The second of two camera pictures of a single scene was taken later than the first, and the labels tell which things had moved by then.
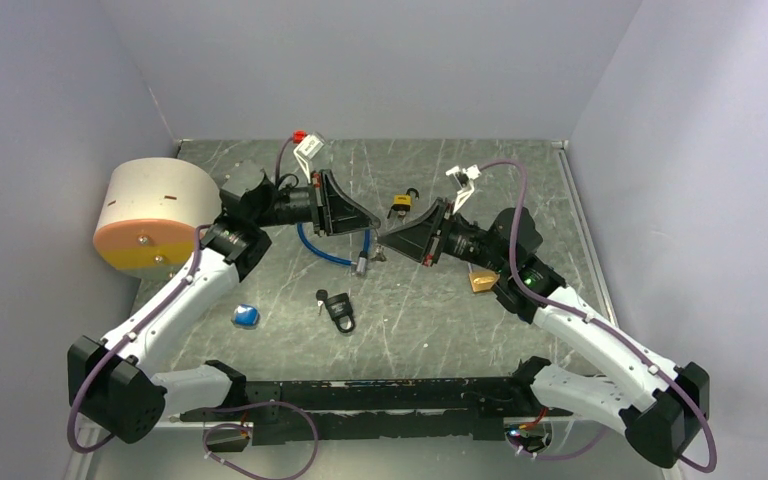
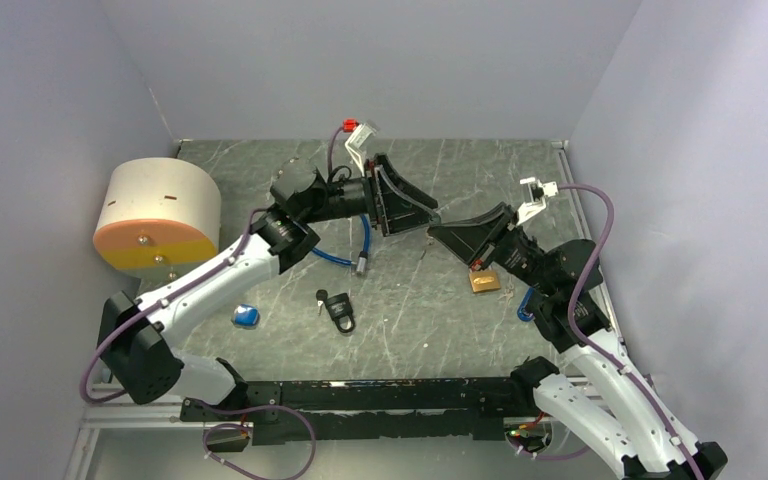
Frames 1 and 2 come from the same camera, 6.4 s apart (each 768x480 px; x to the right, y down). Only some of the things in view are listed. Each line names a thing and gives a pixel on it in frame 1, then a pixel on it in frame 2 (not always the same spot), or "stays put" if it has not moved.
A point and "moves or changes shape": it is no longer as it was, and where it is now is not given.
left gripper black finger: x=361 y=218 → x=421 y=200
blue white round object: x=246 y=316 stays put
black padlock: x=340 y=308 stays put
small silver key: x=379 y=254 moves or changes shape
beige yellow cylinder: x=152 y=211 stays put
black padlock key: x=321 y=296 stays put
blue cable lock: x=361 y=261 stays put
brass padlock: x=482 y=280 stays put
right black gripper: x=417 y=239 → x=476 y=240
